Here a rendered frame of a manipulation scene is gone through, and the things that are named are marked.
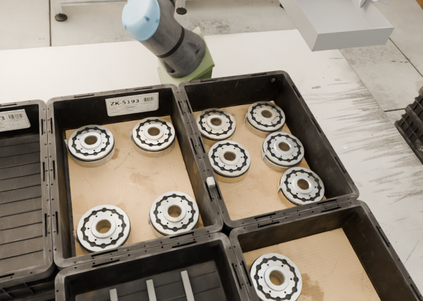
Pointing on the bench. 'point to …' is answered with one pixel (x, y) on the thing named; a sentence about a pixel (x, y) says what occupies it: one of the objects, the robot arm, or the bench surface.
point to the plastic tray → (333, 16)
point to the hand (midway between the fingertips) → (363, 1)
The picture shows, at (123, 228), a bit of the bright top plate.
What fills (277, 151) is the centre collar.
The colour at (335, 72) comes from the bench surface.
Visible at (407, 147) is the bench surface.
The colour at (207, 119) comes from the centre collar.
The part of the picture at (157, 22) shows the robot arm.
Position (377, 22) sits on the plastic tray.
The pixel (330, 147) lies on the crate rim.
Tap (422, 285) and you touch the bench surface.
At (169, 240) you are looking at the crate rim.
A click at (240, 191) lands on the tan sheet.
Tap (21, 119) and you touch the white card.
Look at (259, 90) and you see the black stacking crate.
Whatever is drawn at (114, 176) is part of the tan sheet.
